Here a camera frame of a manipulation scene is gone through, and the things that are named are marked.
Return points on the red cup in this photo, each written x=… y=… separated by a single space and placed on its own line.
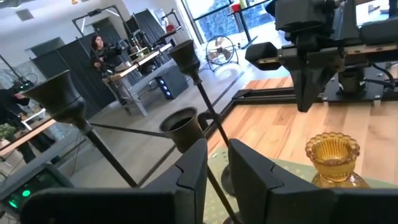
x=236 y=8

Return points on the green perforated metal shelf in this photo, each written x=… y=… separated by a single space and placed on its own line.
x=298 y=170

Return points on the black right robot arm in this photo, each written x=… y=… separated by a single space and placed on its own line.
x=351 y=82

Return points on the person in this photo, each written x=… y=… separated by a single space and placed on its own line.
x=102 y=53
x=7 y=105

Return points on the tall black candlestick holder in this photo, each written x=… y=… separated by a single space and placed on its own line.
x=59 y=99
x=186 y=59

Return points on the black partition panel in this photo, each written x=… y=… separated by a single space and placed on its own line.
x=71 y=62

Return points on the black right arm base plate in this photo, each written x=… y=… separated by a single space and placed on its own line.
x=382 y=87

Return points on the wood top grey desk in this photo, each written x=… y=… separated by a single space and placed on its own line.
x=137 y=102

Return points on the short black candlestick holder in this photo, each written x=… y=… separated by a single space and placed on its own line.
x=183 y=133

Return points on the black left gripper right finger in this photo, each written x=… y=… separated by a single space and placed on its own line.
x=295 y=208

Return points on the black computer tower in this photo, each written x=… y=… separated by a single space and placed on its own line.
x=175 y=84

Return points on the amber glass candle holder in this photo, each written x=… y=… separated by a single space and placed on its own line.
x=332 y=161

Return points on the round floor fan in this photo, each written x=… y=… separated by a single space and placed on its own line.
x=220 y=53

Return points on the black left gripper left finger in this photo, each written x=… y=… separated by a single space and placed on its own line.
x=140 y=208

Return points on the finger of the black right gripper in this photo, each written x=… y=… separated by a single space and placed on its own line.
x=323 y=84
x=301 y=87

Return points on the black electronics box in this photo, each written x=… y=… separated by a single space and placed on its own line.
x=37 y=180

